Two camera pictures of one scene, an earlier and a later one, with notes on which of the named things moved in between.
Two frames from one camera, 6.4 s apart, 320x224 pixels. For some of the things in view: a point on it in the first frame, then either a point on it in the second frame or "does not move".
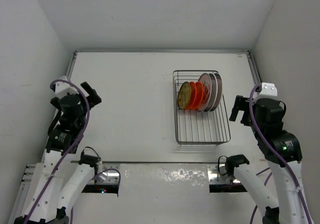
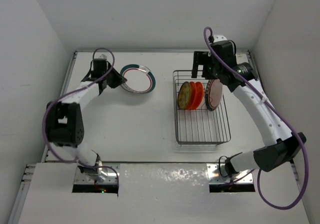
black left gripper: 92,98 -> 118,80
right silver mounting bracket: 217,174 does not move
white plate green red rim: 205,79 -> 140,79
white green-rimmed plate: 217,91 does not move
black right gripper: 243,103 -> 201,58
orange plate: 193,95 does not move
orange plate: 199,96 does not move
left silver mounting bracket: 108,173 does not move
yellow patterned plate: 184,96 does not move
